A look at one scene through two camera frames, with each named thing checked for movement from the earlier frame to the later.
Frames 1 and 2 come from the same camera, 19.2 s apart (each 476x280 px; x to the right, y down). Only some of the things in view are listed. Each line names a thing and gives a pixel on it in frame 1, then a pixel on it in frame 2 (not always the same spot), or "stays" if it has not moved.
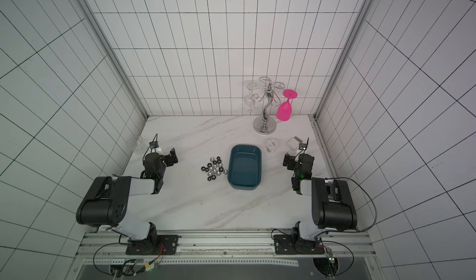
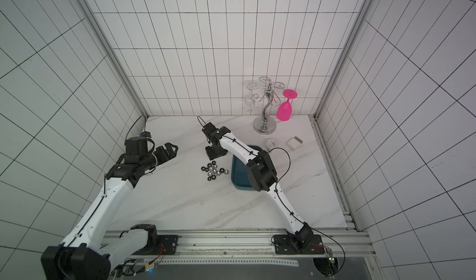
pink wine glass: [284, 112] stays
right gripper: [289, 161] -> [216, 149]
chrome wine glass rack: [266, 125] stays
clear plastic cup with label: [270, 144] stays
